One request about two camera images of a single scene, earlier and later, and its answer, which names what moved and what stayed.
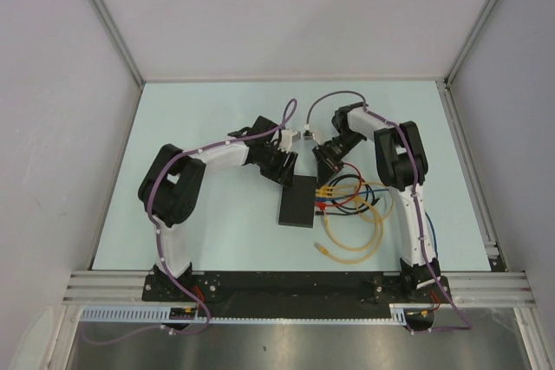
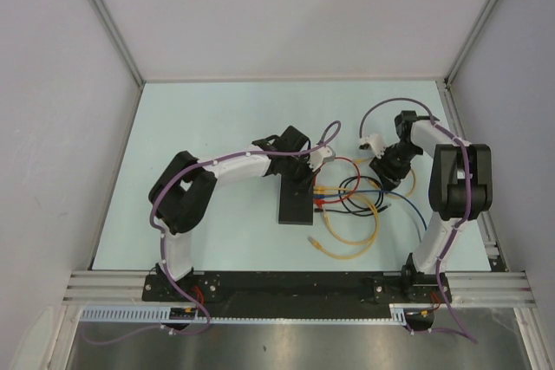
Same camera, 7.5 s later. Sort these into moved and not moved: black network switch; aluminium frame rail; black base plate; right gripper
Moved: right gripper
Not moved: black network switch; aluminium frame rail; black base plate
